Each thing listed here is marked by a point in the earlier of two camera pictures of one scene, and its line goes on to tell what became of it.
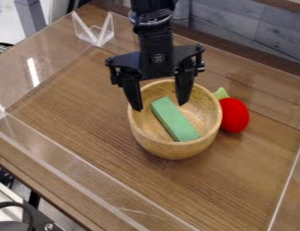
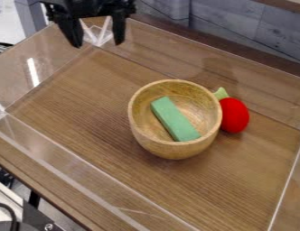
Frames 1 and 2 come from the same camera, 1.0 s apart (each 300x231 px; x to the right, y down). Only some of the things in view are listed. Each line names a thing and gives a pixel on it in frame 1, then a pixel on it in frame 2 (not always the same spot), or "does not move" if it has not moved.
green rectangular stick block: (172, 120) does not move
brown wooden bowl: (202, 111) does not move
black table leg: (33, 199) does not move
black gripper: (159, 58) -> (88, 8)
